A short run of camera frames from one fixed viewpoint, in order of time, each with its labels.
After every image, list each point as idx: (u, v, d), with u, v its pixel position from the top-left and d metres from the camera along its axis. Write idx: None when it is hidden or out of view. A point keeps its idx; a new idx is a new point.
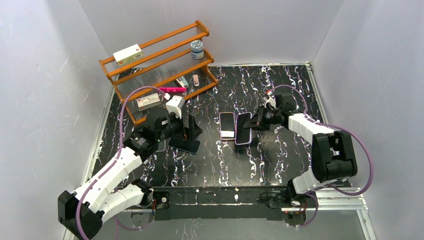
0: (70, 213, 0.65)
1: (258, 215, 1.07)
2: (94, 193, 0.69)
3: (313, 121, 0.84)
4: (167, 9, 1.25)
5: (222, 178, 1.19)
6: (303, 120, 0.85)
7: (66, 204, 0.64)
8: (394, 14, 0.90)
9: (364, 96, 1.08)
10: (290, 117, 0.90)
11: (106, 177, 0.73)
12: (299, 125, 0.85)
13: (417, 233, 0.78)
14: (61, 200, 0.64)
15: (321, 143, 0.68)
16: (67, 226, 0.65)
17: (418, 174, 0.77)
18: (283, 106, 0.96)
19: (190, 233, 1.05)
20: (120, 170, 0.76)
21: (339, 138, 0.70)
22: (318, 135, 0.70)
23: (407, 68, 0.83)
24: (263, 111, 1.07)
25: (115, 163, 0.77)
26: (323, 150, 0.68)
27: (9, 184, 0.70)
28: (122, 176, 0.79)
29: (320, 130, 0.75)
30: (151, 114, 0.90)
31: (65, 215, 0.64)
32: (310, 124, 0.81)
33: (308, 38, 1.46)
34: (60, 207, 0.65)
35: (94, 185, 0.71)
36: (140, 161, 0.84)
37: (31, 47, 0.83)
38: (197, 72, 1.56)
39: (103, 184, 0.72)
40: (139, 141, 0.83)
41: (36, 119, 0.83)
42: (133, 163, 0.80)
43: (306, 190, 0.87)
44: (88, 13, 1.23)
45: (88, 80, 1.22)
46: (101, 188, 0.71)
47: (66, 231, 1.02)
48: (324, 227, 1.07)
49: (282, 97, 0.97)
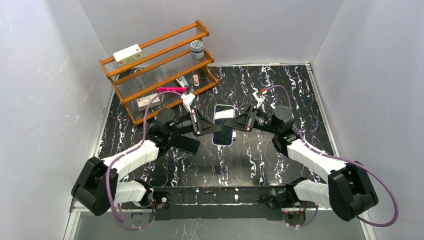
0: (88, 180, 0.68)
1: (258, 215, 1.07)
2: (120, 164, 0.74)
3: (317, 151, 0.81)
4: (168, 9, 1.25)
5: (222, 178, 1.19)
6: (307, 151, 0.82)
7: (93, 168, 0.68)
8: (395, 14, 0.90)
9: (364, 96, 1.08)
10: (288, 146, 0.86)
11: (131, 155, 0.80)
12: (304, 158, 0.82)
13: (417, 233, 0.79)
14: (90, 163, 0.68)
15: (340, 184, 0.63)
16: (79, 196, 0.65)
17: (418, 174, 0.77)
18: (282, 131, 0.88)
19: (190, 233, 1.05)
20: (143, 154, 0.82)
21: (354, 171, 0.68)
22: (333, 175, 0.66)
23: (408, 68, 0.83)
24: (255, 115, 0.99)
25: (139, 147, 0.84)
26: (344, 190, 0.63)
27: (10, 183, 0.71)
28: (140, 162, 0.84)
29: (332, 167, 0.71)
30: (158, 119, 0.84)
31: (85, 181, 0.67)
32: (317, 157, 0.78)
33: (308, 38, 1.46)
34: (84, 171, 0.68)
35: (120, 158, 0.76)
36: (156, 156, 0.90)
37: (31, 47, 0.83)
38: (196, 72, 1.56)
39: (128, 160, 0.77)
40: (157, 137, 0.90)
41: (36, 119, 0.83)
42: (153, 152, 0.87)
43: (310, 199, 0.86)
44: (88, 13, 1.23)
45: (88, 80, 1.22)
46: (127, 161, 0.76)
47: (66, 231, 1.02)
48: (325, 227, 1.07)
49: (285, 125, 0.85)
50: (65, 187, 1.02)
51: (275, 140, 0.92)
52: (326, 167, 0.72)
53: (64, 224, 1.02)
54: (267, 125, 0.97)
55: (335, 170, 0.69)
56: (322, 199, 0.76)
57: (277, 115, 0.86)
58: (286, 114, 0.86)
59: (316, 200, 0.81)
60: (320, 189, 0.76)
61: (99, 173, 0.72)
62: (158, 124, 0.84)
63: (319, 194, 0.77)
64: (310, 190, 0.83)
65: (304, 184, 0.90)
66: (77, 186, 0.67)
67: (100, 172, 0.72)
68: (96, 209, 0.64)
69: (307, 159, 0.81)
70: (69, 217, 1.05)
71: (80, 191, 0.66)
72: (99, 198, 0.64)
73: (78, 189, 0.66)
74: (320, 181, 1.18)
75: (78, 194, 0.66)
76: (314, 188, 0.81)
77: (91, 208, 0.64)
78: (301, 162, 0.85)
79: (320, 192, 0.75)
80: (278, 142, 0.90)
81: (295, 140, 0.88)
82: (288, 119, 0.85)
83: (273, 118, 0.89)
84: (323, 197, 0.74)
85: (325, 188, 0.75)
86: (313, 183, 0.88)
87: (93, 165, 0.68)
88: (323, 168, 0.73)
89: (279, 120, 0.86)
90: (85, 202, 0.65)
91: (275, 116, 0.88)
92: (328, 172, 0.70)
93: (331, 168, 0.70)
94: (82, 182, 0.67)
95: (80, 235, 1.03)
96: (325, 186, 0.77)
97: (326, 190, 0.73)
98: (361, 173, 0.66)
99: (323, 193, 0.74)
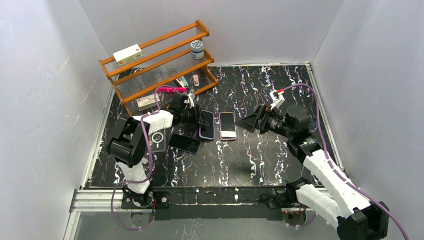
0: (120, 135, 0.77)
1: (258, 215, 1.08)
2: (149, 119, 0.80)
3: (343, 177, 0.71)
4: (168, 9, 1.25)
5: (222, 178, 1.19)
6: (330, 173, 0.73)
7: (125, 123, 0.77)
8: (395, 14, 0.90)
9: (363, 96, 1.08)
10: (307, 157, 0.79)
11: (155, 116, 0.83)
12: (324, 178, 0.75)
13: (417, 234, 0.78)
14: (122, 118, 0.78)
15: (360, 227, 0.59)
16: (115, 147, 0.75)
17: (419, 176, 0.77)
18: (297, 131, 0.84)
19: (190, 233, 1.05)
20: (162, 117, 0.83)
21: (377, 213, 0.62)
22: (356, 215, 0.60)
23: (408, 68, 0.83)
24: (269, 116, 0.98)
25: (158, 111, 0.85)
26: (360, 231, 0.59)
27: (10, 183, 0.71)
28: (159, 126, 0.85)
29: (356, 203, 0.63)
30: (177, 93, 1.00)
31: (118, 135, 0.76)
32: (341, 185, 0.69)
33: (308, 38, 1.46)
34: (117, 127, 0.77)
35: (147, 116, 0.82)
36: (171, 123, 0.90)
37: (31, 46, 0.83)
38: (196, 72, 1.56)
39: (151, 119, 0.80)
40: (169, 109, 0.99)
41: (36, 118, 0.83)
42: (169, 118, 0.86)
43: (310, 206, 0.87)
44: (88, 13, 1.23)
45: (88, 80, 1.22)
46: (153, 118, 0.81)
47: (66, 231, 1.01)
48: (325, 227, 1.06)
49: (298, 123, 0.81)
50: (65, 187, 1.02)
51: (289, 143, 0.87)
52: (348, 202, 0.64)
53: (64, 224, 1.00)
54: (279, 128, 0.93)
55: (358, 209, 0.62)
56: (326, 215, 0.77)
57: (290, 113, 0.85)
58: (301, 114, 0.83)
59: (319, 212, 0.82)
60: (327, 207, 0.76)
61: (128, 130, 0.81)
62: (176, 96, 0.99)
63: (324, 211, 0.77)
64: (314, 201, 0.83)
65: (308, 192, 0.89)
66: (111, 139, 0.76)
67: (129, 129, 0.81)
68: (133, 157, 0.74)
69: (329, 181, 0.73)
70: (68, 217, 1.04)
71: (115, 144, 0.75)
72: (135, 147, 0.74)
73: (113, 142, 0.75)
74: (320, 182, 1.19)
75: (114, 146, 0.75)
76: (320, 202, 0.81)
77: (128, 156, 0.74)
78: (320, 179, 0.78)
79: (326, 210, 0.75)
80: (293, 146, 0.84)
81: (316, 151, 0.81)
82: (303, 117, 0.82)
83: (287, 116, 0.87)
84: (328, 215, 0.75)
85: (331, 207, 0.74)
86: (318, 193, 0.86)
87: (125, 119, 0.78)
88: (345, 201, 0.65)
89: (292, 118, 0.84)
90: (121, 152, 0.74)
91: (288, 115, 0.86)
92: (351, 209, 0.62)
93: (353, 205, 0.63)
94: (115, 136, 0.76)
95: (80, 235, 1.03)
96: (332, 204, 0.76)
97: (332, 210, 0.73)
98: (383, 217, 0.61)
99: (329, 212, 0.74)
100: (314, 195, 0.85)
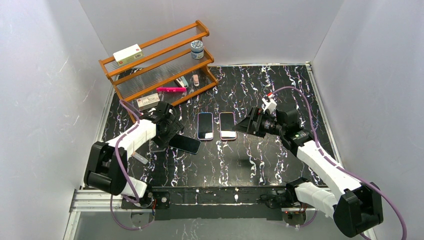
0: (97, 166, 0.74)
1: (258, 215, 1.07)
2: (125, 142, 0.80)
3: (333, 162, 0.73)
4: (168, 8, 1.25)
5: (222, 178, 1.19)
6: (320, 159, 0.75)
7: (99, 153, 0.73)
8: (395, 14, 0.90)
9: (363, 95, 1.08)
10: (299, 148, 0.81)
11: (133, 134, 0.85)
12: (316, 166, 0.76)
13: (417, 234, 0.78)
14: (97, 146, 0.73)
15: (352, 206, 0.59)
16: (93, 181, 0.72)
17: (419, 175, 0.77)
18: (287, 125, 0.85)
19: (190, 233, 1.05)
20: (143, 131, 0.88)
21: (368, 194, 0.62)
22: (347, 195, 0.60)
23: (408, 68, 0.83)
24: (262, 119, 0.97)
25: (137, 126, 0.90)
26: (354, 213, 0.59)
27: (10, 183, 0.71)
28: (142, 140, 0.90)
29: (347, 185, 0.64)
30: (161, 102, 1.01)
31: (95, 168, 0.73)
32: (331, 170, 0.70)
33: (309, 38, 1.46)
34: (92, 158, 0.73)
35: (124, 138, 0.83)
36: (154, 133, 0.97)
37: (31, 46, 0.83)
38: (196, 72, 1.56)
39: (130, 140, 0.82)
40: (151, 116, 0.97)
41: (36, 118, 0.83)
42: (151, 129, 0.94)
43: (310, 203, 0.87)
44: (88, 13, 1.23)
45: (88, 80, 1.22)
46: (131, 139, 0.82)
47: (66, 231, 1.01)
48: (325, 226, 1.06)
49: (287, 116, 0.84)
50: (65, 187, 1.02)
51: (281, 137, 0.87)
52: (339, 184, 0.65)
53: (64, 224, 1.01)
54: (273, 128, 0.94)
55: (349, 190, 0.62)
56: (324, 208, 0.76)
57: (280, 110, 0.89)
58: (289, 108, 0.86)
59: (317, 206, 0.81)
60: (323, 199, 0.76)
61: (106, 156, 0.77)
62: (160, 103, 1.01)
63: (322, 203, 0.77)
64: (312, 196, 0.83)
65: (306, 188, 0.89)
66: (89, 172, 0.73)
67: (108, 155, 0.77)
68: (114, 188, 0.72)
69: (321, 169, 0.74)
70: (68, 217, 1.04)
71: (93, 176, 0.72)
72: (114, 178, 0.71)
73: (90, 174, 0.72)
74: (320, 181, 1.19)
75: (91, 180, 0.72)
76: (317, 195, 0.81)
77: (109, 188, 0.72)
78: (312, 168, 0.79)
79: (324, 202, 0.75)
80: (286, 139, 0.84)
81: (307, 142, 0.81)
82: (291, 111, 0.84)
83: (277, 113, 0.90)
84: (325, 207, 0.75)
85: (328, 199, 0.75)
86: (315, 188, 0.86)
87: (99, 147, 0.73)
88: (336, 184, 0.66)
89: (281, 113, 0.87)
90: (100, 185, 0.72)
91: (278, 112, 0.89)
92: (341, 191, 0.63)
93: (344, 186, 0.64)
94: (93, 168, 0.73)
95: (80, 235, 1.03)
96: (328, 196, 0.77)
97: (329, 201, 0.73)
98: (375, 197, 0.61)
99: (326, 203, 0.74)
100: (311, 190, 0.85)
